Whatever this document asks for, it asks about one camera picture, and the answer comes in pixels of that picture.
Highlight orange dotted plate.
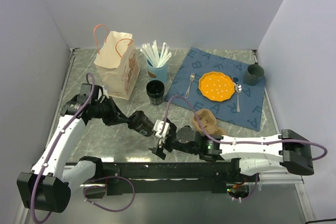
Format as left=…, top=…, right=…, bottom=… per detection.
left=198, top=71, right=235, bottom=102

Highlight blue alphabet placemat cloth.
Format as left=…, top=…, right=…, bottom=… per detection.
left=165, top=47, right=266, bottom=131

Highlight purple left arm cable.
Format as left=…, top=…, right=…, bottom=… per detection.
left=30, top=73, right=136, bottom=223

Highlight blue straw holder cup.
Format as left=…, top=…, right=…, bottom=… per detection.
left=146, top=60, right=168, bottom=84

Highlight silver spoon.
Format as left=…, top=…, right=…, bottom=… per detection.
left=235, top=83, right=242, bottom=112

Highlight brown paper takeout bag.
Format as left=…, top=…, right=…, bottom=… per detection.
left=93, top=24, right=140, bottom=100

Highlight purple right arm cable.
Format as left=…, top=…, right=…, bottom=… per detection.
left=162, top=95, right=328, bottom=202

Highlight brown cardboard cup carrier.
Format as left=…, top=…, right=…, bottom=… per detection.
left=196, top=109, right=227, bottom=136

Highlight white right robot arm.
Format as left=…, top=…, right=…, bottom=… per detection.
left=151, top=120, right=314, bottom=182

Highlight aluminium frame rail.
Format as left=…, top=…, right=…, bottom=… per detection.
left=226, top=170, right=304, bottom=185

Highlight silver fork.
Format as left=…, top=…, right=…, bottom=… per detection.
left=185, top=73, right=195, bottom=98

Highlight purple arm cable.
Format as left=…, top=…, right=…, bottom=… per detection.
left=162, top=95, right=328, bottom=202
left=30, top=73, right=136, bottom=223

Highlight black takeout coffee cup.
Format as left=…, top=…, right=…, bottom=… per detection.
left=135, top=115, right=154, bottom=137

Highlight wrapped white straws bundle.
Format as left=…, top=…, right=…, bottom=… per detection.
left=140, top=40, right=172, bottom=68

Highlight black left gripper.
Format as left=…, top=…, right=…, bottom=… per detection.
left=92, top=96, right=130, bottom=126

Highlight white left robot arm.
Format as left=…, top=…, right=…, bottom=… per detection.
left=17, top=83, right=129, bottom=213

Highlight dark green mug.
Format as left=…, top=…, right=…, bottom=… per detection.
left=243, top=62, right=265, bottom=86

